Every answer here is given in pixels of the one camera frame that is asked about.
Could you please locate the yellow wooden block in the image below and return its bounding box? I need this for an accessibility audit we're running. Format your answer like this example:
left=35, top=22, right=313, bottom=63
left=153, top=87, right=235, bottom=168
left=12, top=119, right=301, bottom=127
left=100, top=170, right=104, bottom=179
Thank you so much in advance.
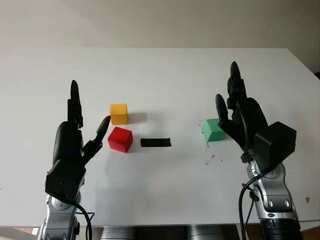
left=109, top=103, right=129, bottom=125

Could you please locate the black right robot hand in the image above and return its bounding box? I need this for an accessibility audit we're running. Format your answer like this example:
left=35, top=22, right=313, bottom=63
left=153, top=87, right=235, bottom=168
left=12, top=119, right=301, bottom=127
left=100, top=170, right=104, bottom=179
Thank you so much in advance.
left=215, top=61, right=270, bottom=154

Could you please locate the black tape strip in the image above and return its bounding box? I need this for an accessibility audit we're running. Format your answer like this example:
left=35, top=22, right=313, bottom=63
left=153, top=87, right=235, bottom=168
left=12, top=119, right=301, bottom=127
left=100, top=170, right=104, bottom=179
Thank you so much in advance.
left=140, top=137, right=172, bottom=148

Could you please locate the grey right robot leg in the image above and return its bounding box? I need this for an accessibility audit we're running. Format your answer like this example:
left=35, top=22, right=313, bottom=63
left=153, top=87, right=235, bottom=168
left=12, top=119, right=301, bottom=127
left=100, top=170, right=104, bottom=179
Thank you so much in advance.
left=186, top=225, right=222, bottom=240

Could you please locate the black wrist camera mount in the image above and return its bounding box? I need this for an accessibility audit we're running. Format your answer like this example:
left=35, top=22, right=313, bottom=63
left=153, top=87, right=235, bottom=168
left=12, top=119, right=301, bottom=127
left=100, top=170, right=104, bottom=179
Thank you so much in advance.
left=44, top=159, right=87, bottom=202
left=253, top=121, right=298, bottom=171

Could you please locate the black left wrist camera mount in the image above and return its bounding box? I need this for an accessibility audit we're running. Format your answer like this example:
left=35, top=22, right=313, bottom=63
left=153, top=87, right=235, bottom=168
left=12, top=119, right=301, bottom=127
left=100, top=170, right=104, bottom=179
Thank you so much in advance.
left=44, top=159, right=87, bottom=202

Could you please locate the red wooden block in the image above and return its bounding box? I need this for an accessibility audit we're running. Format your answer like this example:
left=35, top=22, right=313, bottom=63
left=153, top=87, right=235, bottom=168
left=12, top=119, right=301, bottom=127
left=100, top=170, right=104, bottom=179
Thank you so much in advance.
left=107, top=126, right=134, bottom=153

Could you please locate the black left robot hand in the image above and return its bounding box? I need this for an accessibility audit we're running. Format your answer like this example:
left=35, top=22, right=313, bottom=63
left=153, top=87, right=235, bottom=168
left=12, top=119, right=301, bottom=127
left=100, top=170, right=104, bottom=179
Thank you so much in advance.
left=51, top=79, right=112, bottom=166

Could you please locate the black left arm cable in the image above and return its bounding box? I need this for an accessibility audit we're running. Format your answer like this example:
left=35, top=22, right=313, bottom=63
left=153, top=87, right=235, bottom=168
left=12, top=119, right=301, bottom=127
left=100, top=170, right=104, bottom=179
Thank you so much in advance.
left=53, top=192, right=96, bottom=240

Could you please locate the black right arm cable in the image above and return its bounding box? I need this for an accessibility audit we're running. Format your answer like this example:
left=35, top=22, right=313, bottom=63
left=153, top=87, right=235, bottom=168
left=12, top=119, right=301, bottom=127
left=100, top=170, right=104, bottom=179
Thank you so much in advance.
left=236, top=103, right=271, bottom=240

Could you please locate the green wooden block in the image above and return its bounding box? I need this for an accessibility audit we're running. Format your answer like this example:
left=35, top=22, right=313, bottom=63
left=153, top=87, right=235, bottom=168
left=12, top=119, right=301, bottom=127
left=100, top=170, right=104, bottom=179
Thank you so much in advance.
left=201, top=118, right=227, bottom=142

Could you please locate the grey left robot leg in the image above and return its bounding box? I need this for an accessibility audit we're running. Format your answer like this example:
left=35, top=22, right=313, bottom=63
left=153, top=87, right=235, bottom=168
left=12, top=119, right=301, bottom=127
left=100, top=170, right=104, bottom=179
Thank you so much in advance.
left=100, top=226, right=137, bottom=240

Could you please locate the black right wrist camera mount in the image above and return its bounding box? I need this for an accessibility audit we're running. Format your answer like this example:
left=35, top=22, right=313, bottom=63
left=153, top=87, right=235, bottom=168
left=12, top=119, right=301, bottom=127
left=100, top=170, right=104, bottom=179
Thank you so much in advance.
left=253, top=121, right=298, bottom=171

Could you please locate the grey robot leg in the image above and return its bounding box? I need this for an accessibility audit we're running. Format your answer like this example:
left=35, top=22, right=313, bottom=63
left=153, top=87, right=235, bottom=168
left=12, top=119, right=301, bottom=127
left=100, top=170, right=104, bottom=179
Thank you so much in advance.
left=186, top=225, right=222, bottom=240
left=100, top=226, right=137, bottom=240

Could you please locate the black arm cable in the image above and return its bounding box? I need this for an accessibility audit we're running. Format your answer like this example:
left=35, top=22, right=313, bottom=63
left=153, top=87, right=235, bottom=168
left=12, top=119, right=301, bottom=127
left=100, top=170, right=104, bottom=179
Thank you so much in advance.
left=236, top=103, right=271, bottom=240
left=53, top=192, right=96, bottom=240

